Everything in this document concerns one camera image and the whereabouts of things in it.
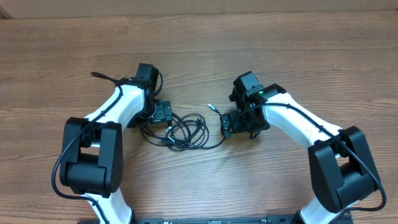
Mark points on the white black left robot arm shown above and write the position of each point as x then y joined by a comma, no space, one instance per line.
90,166

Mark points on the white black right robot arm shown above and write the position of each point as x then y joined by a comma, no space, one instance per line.
342,170

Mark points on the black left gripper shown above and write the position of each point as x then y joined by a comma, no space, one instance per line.
164,111

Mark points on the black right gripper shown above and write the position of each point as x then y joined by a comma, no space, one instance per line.
235,119

